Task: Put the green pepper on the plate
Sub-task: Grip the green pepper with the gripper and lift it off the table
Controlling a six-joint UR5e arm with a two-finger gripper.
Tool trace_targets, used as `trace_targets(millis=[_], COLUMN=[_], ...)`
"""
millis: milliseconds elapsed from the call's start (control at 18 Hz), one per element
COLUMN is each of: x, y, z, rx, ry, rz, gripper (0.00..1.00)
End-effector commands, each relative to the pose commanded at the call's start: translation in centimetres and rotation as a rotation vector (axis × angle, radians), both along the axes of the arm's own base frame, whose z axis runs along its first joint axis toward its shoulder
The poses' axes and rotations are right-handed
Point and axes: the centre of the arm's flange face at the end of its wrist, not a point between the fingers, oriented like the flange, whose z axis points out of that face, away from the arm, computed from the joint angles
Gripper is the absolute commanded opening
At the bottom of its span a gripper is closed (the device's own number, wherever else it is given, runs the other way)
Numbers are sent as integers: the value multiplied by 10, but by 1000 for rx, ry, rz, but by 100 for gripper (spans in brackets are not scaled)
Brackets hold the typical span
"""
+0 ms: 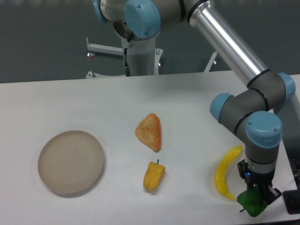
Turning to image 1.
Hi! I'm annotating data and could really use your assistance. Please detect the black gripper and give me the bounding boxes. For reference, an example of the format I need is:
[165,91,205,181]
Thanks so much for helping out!
[237,160,282,204]

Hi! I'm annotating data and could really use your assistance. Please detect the green toy pepper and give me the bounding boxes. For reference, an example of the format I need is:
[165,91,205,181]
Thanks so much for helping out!
[236,186,268,217]

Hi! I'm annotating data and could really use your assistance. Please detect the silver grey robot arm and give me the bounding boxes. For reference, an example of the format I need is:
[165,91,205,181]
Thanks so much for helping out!
[92,0,295,205]

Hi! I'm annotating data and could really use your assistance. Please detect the yellow toy bell pepper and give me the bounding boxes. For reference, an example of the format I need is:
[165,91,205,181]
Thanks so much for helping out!
[143,160,165,192]

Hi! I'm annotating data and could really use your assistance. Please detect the beige round plate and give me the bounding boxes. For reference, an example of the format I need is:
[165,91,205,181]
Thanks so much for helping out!
[37,130,105,197]

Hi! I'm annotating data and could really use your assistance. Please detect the black box at edge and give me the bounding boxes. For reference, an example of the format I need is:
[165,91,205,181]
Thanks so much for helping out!
[282,190,300,215]

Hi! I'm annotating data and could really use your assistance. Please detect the yellow toy banana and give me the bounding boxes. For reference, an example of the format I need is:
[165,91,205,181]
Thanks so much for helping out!
[214,145,243,202]

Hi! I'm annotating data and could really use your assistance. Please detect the toy toast bread slice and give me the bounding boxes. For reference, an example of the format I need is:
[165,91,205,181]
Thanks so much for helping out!
[135,113,162,152]

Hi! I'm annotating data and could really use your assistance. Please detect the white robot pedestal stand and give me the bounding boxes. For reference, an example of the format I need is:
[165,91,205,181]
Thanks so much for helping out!
[86,22,220,78]

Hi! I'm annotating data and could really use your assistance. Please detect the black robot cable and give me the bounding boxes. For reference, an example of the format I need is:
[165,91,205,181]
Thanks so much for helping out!
[123,30,135,77]

